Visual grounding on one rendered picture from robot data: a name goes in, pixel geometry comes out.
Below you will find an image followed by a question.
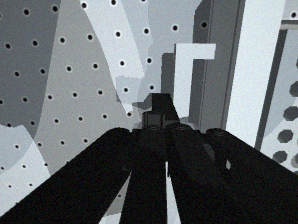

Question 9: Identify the grey block with round holes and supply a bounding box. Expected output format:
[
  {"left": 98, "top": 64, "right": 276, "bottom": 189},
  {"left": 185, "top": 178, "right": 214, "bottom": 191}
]
[{"left": 254, "top": 29, "right": 298, "bottom": 175}]

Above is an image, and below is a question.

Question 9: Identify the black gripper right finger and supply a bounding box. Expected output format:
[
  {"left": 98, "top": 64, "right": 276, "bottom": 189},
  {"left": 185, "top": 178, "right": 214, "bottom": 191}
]
[{"left": 161, "top": 93, "right": 298, "bottom": 224}]

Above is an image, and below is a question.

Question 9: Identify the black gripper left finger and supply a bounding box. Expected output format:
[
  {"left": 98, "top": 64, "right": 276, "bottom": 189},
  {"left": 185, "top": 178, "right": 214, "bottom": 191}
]
[{"left": 0, "top": 93, "right": 168, "bottom": 224}]

